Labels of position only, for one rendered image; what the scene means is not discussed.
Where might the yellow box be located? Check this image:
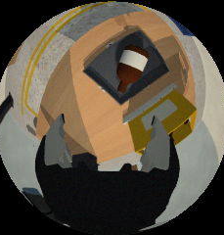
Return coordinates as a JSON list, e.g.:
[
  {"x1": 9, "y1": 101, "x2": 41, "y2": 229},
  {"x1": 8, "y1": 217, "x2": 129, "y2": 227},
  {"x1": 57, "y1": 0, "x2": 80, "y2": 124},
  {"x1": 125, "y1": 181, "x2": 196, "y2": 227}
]
[{"x1": 128, "y1": 89, "x2": 197, "y2": 155}]

